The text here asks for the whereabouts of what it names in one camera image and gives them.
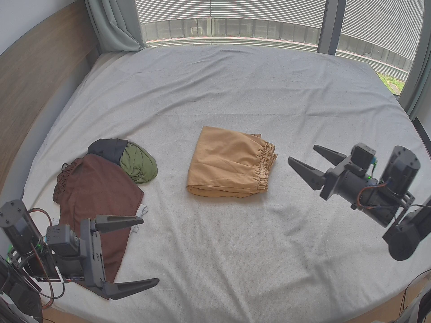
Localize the tan shorts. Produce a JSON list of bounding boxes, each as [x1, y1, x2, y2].
[[186, 126, 278, 198]]

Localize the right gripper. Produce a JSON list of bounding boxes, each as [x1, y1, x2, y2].
[[288, 145, 380, 211]]

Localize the bed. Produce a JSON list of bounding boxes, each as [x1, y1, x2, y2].
[[0, 0, 431, 323]]

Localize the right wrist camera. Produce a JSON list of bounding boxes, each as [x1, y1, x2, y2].
[[350, 143, 377, 172]]

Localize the window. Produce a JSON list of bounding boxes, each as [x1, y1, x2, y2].
[[130, 0, 425, 97]]

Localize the green garment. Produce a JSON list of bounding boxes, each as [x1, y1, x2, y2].
[[119, 142, 158, 185]]

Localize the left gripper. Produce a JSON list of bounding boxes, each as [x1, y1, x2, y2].
[[28, 215, 160, 301]]

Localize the grey-green curtain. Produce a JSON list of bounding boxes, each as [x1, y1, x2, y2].
[[80, 0, 149, 52]]

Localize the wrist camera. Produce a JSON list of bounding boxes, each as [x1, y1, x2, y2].
[[45, 225, 81, 258], [350, 143, 377, 172]]

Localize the black garment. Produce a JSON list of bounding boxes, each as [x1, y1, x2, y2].
[[88, 139, 130, 167]]

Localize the brown shorts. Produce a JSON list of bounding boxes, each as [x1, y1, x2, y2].
[[52, 155, 146, 283]]

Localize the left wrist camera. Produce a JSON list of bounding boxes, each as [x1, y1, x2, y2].
[[45, 225, 81, 258]]

